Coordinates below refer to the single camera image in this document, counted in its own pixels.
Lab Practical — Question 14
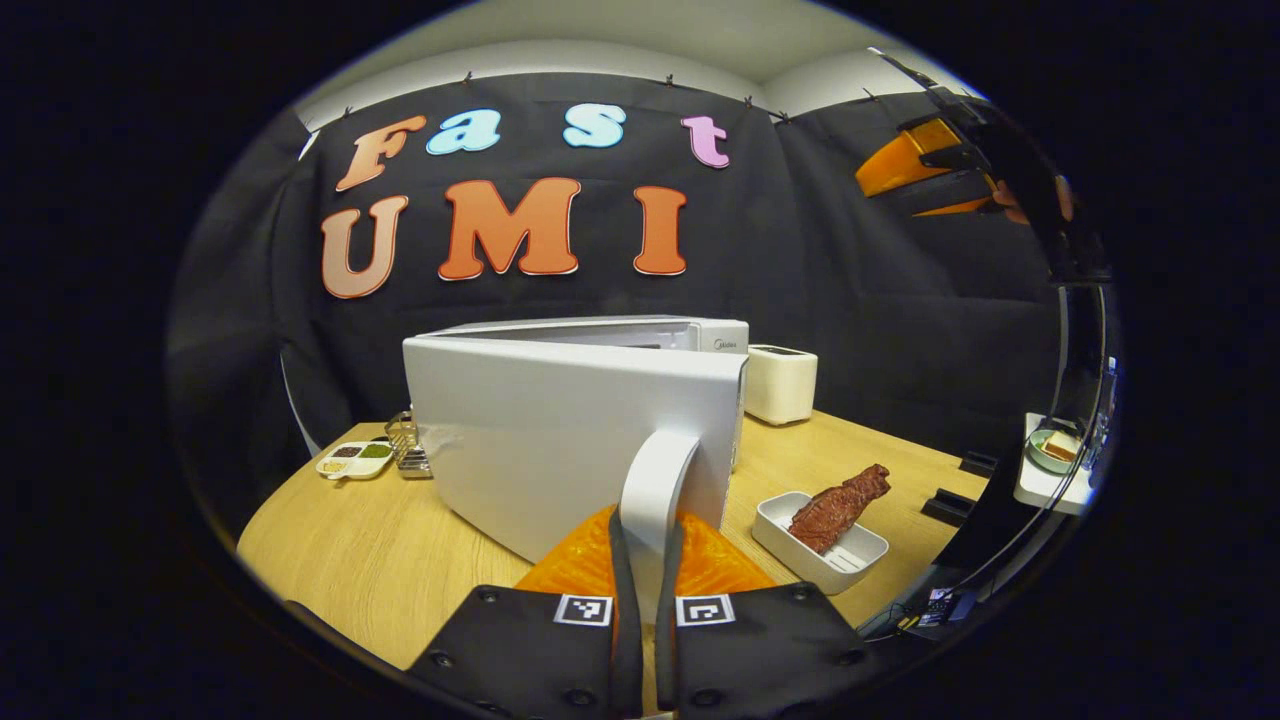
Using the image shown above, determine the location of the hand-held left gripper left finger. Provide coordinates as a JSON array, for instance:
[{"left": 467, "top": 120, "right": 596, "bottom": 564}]
[{"left": 405, "top": 505, "right": 643, "bottom": 720}]

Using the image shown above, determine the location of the small metal wire rack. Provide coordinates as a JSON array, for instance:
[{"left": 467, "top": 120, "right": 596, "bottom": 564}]
[{"left": 385, "top": 410, "right": 433, "bottom": 479}]

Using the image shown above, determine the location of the white divided seasoning dish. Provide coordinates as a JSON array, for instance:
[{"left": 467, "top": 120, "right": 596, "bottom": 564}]
[{"left": 316, "top": 441, "right": 396, "bottom": 482}]

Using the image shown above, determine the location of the small black device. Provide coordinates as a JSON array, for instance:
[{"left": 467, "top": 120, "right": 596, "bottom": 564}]
[{"left": 912, "top": 588, "right": 967, "bottom": 631}]

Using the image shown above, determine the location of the green bowl with food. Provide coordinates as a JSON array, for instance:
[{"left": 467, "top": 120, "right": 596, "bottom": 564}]
[{"left": 1028, "top": 428, "right": 1087, "bottom": 475}]

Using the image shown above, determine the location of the white rectangular food tray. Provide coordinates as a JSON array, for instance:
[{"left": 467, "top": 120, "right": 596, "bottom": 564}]
[{"left": 752, "top": 490, "right": 890, "bottom": 597}]

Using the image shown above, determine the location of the row of small cloth clips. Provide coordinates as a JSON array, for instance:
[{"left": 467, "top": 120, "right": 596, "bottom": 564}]
[{"left": 340, "top": 70, "right": 876, "bottom": 123}]

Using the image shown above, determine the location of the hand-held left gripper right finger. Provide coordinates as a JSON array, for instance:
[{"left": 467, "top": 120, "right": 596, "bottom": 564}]
[{"left": 655, "top": 512, "right": 881, "bottom": 720}]

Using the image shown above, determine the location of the black curved frame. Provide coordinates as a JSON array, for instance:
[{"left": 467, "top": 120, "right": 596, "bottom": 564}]
[{"left": 935, "top": 280, "right": 1113, "bottom": 606}]

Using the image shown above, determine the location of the white microwave oven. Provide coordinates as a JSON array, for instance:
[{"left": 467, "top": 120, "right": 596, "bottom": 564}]
[{"left": 402, "top": 315, "right": 751, "bottom": 626}]

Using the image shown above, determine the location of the cream toaster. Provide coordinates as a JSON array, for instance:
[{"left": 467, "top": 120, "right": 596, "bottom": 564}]
[{"left": 745, "top": 345, "right": 819, "bottom": 426}]

